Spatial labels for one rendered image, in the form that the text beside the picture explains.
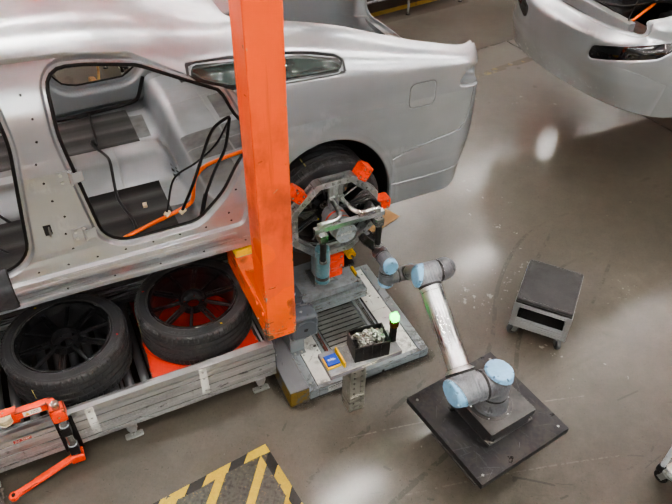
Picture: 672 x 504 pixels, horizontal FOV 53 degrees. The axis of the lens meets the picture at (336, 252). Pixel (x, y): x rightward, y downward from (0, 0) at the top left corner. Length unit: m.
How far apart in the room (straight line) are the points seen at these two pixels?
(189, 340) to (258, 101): 1.54
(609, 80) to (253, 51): 3.30
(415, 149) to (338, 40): 0.84
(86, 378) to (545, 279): 2.76
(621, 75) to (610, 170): 1.14
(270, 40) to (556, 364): 2.75
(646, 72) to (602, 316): 1.73
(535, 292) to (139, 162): 2.56
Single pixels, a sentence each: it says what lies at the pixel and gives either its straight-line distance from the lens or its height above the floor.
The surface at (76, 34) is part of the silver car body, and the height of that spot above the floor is 2.01.
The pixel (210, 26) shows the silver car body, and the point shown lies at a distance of 3.41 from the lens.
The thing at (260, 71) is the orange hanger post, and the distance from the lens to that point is 2.69.
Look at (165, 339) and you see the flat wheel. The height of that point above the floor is 0.48.
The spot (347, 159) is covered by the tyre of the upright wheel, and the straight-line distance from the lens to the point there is 3.80.
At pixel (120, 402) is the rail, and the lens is 3.79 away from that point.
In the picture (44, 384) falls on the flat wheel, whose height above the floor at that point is 0.50.
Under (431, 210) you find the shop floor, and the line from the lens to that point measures 5.35.
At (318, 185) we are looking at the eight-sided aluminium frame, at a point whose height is 1.12.
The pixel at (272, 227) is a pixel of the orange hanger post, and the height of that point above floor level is 1.30.
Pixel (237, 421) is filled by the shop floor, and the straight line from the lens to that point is 4.00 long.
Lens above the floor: 3.31
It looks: 42 degrees down
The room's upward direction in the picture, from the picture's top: 1 degrees clockwise
